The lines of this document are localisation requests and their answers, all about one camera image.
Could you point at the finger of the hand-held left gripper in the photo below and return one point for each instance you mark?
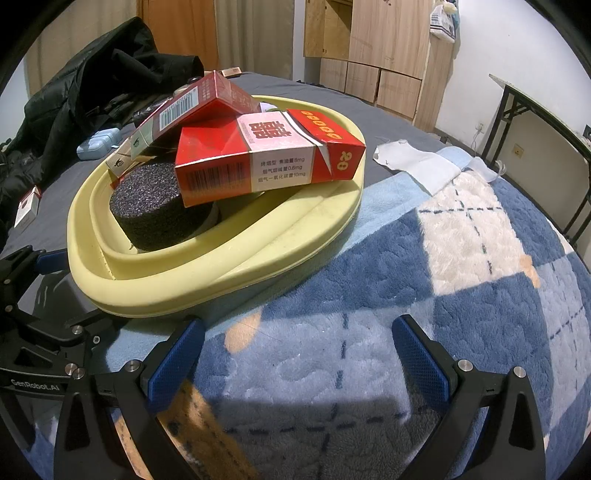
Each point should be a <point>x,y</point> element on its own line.
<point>69,341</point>
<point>51,261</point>

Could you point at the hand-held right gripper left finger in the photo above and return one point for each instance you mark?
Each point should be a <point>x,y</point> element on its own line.
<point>178,364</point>

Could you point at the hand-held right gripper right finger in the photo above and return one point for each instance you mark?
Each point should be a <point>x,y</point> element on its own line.
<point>420,364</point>

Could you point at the pale yellow plastic tray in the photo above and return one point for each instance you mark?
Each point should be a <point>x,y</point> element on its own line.
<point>184,290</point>

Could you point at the black foam disc white band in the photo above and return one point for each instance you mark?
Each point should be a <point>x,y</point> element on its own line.
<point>152,212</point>

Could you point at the red box with white side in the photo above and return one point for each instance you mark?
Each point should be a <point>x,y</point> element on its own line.
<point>217,157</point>

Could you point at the red box with silver flap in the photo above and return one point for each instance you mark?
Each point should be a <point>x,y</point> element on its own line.
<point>203,99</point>

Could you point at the small red white box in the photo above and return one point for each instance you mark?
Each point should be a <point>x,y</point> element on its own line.
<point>27,207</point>

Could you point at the blue white checked blanket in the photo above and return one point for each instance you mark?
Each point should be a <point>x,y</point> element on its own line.
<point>415,300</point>

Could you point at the light blue case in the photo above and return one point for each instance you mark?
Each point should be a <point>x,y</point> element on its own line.
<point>97,144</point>

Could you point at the black jacket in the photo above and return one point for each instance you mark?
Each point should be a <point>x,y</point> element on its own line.
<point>92,83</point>

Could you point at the white cloth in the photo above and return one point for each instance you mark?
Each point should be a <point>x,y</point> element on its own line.
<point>415,161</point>

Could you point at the beige curtain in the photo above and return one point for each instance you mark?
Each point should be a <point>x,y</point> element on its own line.
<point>92,23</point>

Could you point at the small brown box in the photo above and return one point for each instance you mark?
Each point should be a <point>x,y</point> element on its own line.
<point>232,71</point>

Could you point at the orange wooden door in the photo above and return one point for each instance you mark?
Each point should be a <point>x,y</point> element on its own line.
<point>180,32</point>

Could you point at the black folding table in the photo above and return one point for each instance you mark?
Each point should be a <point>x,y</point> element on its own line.
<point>526,99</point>

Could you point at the wooden wardrobe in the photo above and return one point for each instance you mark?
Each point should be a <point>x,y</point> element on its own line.
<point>388,37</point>

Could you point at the white bag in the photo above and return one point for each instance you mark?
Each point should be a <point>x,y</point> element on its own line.
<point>443,25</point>

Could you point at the beige wall socket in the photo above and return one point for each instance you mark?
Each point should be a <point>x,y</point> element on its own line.
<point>519,150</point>

